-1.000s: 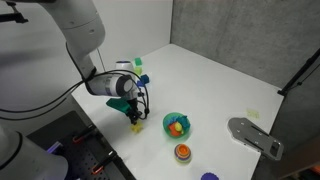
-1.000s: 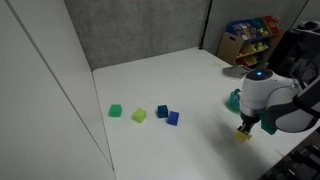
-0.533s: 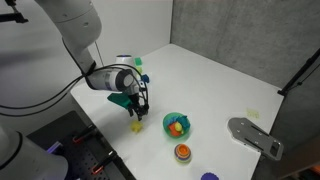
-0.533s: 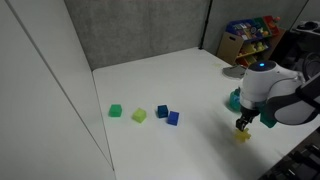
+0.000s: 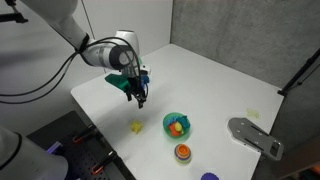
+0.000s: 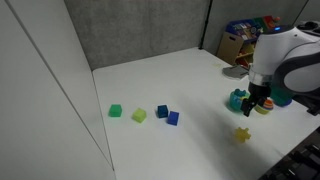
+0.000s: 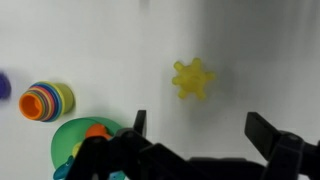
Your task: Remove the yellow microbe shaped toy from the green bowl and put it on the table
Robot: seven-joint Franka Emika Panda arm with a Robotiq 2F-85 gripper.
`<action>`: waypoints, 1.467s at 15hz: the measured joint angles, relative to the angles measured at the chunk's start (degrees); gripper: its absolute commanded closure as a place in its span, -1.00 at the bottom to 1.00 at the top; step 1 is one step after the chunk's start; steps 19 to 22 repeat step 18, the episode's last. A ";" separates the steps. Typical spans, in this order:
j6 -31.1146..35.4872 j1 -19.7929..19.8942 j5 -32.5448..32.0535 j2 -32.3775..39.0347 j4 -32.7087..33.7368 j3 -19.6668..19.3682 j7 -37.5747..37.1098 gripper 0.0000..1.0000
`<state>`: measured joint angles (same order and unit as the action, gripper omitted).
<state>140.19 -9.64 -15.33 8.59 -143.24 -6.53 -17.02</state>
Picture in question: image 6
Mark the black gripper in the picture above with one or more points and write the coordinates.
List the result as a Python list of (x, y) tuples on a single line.
[(257, 91)]

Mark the yellow microbe shaped toy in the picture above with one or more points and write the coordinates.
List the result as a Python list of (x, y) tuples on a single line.
[(242, 134)]

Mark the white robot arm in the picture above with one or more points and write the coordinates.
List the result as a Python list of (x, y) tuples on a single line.
[(283, 53)]

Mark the teal rubber toy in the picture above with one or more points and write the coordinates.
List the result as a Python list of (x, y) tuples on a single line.
[(239, 93)]

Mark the green bowl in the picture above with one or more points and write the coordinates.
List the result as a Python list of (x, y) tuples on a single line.
[(234, 104)]

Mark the colourful toy shelf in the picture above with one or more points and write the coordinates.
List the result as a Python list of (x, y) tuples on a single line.
[(245, 36)]

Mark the rainbow stacked cups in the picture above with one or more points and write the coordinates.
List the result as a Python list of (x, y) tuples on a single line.
[(265, 107)]

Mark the gray metal plate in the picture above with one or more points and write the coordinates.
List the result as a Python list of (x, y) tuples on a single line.
[(235, 71)]

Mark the black perforated base table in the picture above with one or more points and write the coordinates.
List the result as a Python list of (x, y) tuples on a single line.
[(296, 160)]

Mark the blue cube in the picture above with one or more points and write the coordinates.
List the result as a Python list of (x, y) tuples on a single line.
[(173, 118)]

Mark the dark teal cube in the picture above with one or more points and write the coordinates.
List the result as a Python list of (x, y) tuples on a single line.
[(162, 111)]

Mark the lime cube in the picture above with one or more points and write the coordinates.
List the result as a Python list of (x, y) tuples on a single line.
[(139, 115)]

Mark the green cube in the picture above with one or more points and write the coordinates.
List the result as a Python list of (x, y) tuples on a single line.
[(115, 110)]

